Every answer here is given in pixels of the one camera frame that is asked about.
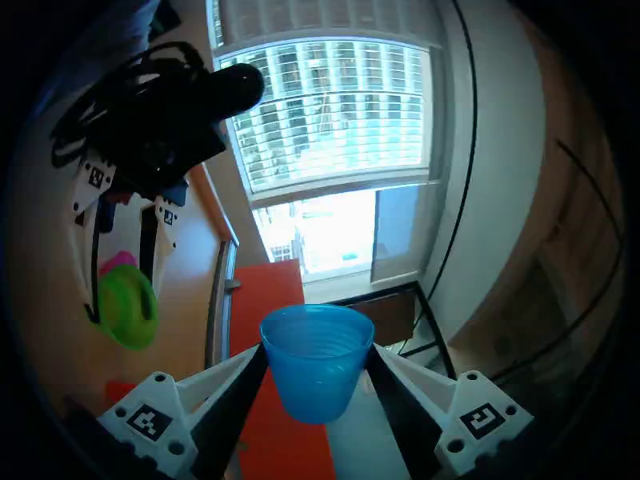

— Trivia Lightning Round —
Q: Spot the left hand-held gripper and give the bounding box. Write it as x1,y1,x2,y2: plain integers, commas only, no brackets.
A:
70,63,266,323

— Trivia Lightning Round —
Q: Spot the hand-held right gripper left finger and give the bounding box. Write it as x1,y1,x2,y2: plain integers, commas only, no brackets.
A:
97,344,271,480

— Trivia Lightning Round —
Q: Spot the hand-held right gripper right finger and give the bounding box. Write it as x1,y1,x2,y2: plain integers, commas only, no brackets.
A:
366,343,536,480

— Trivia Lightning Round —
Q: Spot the blue plastic cup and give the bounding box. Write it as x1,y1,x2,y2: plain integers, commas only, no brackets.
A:
258,303,376,425

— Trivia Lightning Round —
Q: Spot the person's left forearm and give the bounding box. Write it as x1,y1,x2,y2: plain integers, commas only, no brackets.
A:
74,0,169,66

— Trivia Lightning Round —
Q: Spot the pink plastic cup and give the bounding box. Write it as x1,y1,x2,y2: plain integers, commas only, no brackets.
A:
99,250,139,277

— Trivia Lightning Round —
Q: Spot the orange plastic cup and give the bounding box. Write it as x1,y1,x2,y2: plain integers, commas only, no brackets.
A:
106,381,142,404

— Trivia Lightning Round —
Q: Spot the thin black cable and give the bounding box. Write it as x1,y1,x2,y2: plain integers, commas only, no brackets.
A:
422,0,480,301

